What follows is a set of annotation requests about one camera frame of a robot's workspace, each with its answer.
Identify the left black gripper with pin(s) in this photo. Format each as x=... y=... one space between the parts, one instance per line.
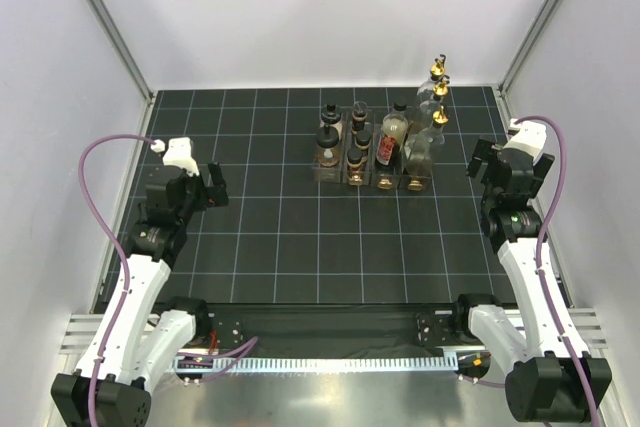
x=210 y=196

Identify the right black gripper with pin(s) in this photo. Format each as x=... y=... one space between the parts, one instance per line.
x=484 y=152

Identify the tall bottle dark sauce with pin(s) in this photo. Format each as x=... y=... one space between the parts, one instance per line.
x=423 y=146

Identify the tall clear liquid bottle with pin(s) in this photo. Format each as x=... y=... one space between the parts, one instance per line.
x=427 y=101

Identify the short bottle brown sauce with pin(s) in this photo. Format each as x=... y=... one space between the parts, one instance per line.
x=436 y=73

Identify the red label soy bottle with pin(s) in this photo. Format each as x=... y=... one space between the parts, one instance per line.
x=391 y=135

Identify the glass jar black lid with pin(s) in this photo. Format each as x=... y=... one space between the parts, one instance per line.
x=327 y=146

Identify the small spice bottle edge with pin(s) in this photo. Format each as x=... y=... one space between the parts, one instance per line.
x=362 y=139

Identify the small spice bottle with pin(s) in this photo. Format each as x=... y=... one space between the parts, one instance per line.
x=359 y=114
x=355 y=161

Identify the white powder shaker jar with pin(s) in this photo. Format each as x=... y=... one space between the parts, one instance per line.
x=331 y=114

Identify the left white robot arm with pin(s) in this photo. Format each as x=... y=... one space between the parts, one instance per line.
x=113 y=382

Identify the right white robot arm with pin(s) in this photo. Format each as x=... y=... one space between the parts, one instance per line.
x=550 y=375

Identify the clear acrylic organizer rack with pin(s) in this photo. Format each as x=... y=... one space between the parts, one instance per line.
x=394 y=178

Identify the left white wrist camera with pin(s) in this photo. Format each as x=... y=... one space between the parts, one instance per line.
x=177 y=152

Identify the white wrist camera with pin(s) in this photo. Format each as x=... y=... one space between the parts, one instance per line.
x=526 y=142
x=177 y=152

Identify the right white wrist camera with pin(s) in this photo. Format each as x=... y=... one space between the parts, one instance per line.
x=526 y=142

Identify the white slotted cable duct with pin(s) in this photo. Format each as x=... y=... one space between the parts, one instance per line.
x=254 y=365

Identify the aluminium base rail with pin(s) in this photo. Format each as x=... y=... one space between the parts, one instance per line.
x=337 y=331

